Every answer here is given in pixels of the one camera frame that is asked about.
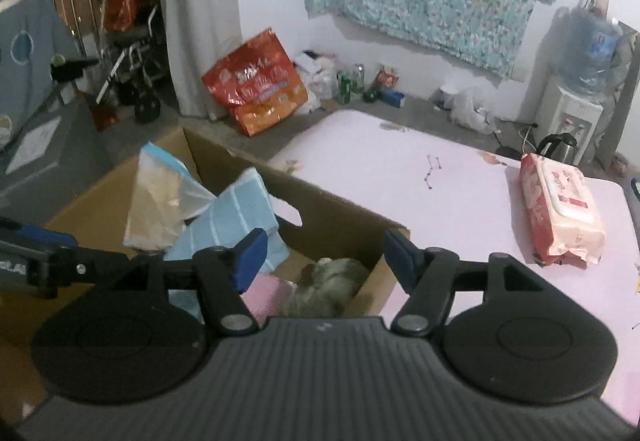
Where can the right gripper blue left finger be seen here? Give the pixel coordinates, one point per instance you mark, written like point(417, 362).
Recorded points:
point(221, 276)

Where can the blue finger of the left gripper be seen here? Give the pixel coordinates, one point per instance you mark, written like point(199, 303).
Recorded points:
point(39, 262)

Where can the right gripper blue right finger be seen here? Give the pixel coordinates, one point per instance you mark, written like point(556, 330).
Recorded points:
point(427, 277)

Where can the green white knotted towel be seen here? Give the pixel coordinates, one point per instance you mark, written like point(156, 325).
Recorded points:
point(329, 285)

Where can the pink folded cloth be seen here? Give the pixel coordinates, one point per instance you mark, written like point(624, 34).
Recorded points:
point(266, 296)

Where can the light blue striped towel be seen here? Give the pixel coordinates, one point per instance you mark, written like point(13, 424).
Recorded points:
point(243, 206)

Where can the beige blue tissue pack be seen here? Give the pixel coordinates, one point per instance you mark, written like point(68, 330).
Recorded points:
point(165, 196)

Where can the brown cardboard box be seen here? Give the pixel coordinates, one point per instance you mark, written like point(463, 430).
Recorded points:
point(313, 222)

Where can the grey storage box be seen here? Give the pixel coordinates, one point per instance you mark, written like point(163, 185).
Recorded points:
point(58, 158)

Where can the red wet wipes pack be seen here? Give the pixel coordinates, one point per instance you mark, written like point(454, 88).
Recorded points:
point(563, 217)

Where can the white crumpled plastic bag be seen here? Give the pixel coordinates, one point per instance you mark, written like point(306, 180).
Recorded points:
point(470, 109)

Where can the black electric kettle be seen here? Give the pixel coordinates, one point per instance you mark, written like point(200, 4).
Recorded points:
point(560, 147)

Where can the orange red snack bag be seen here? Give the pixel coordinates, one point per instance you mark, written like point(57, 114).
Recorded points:
point(257, 83)

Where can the black stroller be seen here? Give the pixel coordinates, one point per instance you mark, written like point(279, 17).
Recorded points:
point(134, 62)

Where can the white water dispenser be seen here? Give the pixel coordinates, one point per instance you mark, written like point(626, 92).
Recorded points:
point(563, 111)

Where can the blue circle-pattern cloth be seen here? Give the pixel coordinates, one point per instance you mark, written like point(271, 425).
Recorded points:
point(32, 33)

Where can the orange hanging bag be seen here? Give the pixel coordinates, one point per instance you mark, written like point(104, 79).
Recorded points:
point(120, 15)

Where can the blue water jug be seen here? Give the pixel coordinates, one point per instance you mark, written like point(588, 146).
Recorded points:
point(588, 47)

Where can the white curtain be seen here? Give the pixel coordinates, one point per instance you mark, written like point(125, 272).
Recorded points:
point(198, 34)

